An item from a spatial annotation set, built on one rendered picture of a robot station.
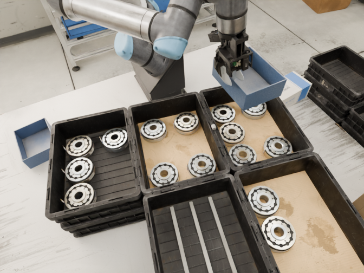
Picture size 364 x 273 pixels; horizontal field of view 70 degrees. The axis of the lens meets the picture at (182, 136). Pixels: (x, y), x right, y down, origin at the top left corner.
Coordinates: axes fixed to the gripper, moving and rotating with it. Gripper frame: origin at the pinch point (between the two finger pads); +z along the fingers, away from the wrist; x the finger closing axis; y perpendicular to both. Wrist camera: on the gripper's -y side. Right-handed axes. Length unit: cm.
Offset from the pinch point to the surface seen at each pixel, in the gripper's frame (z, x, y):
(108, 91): 37, -42, -62
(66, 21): 57, -58, -194
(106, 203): 13, -51, 15
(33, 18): 80, -99, -278
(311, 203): 30, 9, 39
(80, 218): 20, -63, 12
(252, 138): 29.7, 6.1, 7.4
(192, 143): 27.0, -16.7, -0.6
